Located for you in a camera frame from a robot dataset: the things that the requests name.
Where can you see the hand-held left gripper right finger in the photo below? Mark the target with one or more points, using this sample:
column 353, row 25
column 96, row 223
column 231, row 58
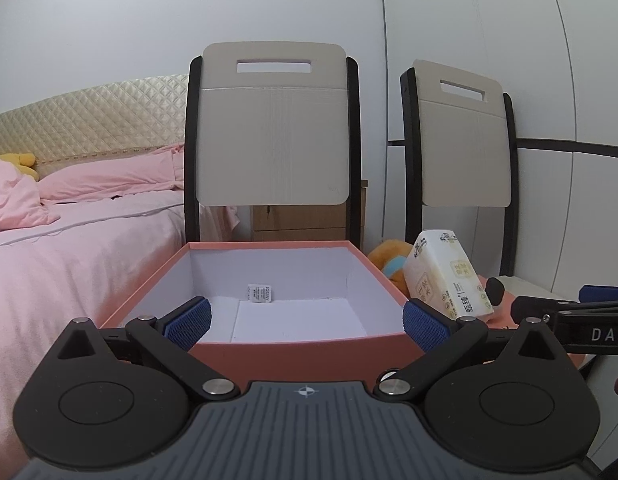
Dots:
column 424, row 327

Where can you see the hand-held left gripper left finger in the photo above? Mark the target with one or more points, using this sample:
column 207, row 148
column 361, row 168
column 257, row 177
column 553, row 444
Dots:
column 189, row 322

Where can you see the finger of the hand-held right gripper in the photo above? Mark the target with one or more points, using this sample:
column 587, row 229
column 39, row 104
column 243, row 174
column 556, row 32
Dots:
column 604, row 293
column 539, row 307

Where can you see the white tissue pack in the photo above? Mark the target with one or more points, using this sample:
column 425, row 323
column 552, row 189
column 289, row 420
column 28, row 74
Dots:
column 439, row 270

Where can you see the orange cardboard box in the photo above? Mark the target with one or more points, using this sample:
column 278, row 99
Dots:
column 299, row 355

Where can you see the black rounded object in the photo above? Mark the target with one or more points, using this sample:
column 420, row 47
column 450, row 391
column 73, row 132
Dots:
column 494, row 291

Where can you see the small white desiccant packet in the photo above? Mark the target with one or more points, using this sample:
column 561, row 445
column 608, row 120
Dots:
column 260, row 293

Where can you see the orange plush toy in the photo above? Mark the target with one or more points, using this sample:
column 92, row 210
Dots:
column 389, row 252

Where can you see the pink bed sheet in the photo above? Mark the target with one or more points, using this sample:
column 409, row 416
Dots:
column 64, row 285

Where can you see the wooden nightstand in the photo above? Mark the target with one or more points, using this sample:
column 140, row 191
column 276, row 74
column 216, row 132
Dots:
column 299, row 225

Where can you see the pink pillow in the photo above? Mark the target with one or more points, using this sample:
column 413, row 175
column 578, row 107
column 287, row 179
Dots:
column 114, row 180

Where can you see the pink duvet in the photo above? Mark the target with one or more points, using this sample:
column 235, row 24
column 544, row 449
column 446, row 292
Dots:
column 14, row 200

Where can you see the beige quilted headboard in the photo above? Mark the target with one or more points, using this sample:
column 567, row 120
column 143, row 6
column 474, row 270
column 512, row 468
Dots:
column 89, row 120

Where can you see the yellow plush toy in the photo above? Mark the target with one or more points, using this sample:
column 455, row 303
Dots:
column 20, row 164

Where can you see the white panelled wardrobe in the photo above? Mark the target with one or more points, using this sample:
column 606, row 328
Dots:
column 564, row 60

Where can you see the beige chair with black frame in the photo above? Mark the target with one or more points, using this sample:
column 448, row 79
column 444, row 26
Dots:
column 464, row 150
column 274, row 135

